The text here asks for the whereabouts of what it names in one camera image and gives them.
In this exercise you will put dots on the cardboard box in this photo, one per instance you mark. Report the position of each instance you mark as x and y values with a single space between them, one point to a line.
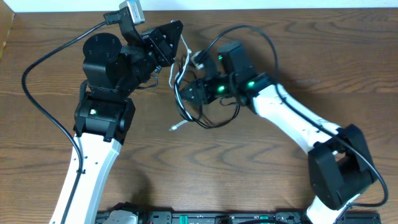
6 19

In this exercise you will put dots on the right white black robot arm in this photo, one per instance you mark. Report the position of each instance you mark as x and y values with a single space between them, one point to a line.
339 161

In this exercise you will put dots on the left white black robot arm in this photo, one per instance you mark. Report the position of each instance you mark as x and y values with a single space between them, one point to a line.
105 111

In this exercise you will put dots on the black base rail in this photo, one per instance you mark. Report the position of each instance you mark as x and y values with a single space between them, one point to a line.
129 213

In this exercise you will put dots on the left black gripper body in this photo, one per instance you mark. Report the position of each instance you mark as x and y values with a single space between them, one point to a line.
158 45

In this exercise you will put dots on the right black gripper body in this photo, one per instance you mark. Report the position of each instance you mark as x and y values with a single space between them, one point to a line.
211 89

